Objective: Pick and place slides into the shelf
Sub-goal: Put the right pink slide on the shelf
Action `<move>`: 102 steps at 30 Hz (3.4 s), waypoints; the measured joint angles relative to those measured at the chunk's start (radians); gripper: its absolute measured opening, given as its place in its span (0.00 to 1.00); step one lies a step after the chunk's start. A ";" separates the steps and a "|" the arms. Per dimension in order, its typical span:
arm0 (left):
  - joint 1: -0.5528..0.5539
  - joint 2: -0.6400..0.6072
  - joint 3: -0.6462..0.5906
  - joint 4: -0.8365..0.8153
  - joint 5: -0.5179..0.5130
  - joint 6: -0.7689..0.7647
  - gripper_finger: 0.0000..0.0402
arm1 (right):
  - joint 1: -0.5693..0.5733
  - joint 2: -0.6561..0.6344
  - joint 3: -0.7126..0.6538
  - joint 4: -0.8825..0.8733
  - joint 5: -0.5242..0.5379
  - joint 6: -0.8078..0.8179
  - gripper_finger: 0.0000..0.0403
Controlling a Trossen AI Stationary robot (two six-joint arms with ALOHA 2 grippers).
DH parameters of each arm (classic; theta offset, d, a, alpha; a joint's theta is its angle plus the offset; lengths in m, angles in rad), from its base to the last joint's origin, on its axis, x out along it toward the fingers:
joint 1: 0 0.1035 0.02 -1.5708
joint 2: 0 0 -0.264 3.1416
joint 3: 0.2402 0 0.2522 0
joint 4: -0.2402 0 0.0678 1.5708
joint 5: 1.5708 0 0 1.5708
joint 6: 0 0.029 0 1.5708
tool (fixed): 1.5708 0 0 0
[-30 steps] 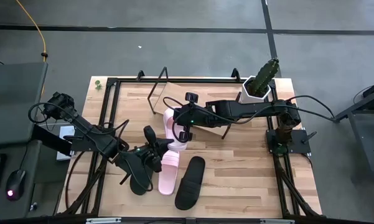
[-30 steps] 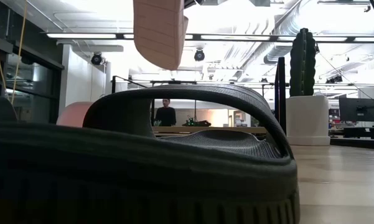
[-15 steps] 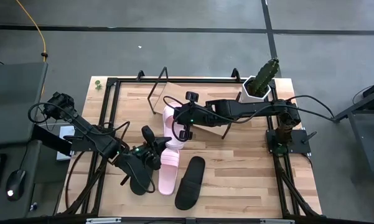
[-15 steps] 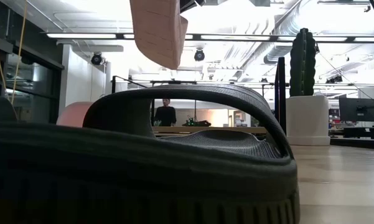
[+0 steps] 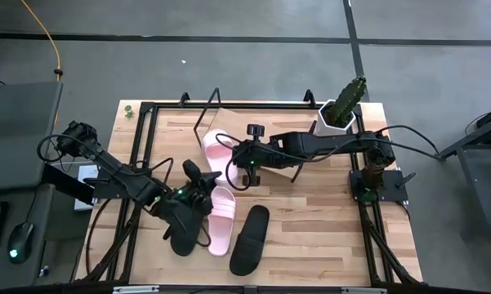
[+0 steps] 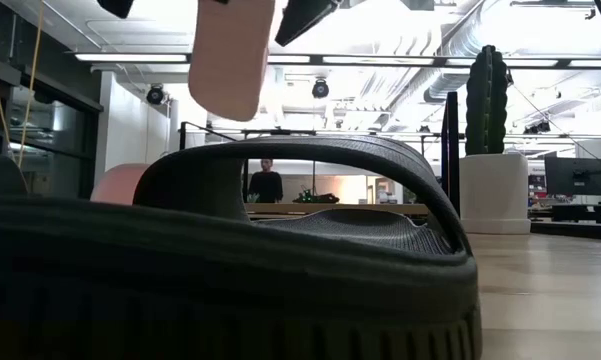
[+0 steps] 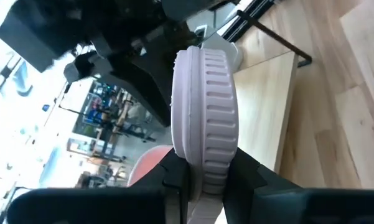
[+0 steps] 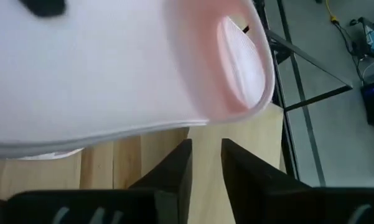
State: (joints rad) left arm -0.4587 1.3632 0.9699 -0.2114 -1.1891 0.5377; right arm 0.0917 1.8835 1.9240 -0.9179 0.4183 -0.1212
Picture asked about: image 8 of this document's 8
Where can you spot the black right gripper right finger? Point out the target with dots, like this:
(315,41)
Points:
(258,193)

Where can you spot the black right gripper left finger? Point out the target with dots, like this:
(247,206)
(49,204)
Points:
(174,186)

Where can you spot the pink slide sandal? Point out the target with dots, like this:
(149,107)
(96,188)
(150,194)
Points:
(96,77)

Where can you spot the wooden shelf with black frame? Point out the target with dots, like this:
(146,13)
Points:
(236,140)

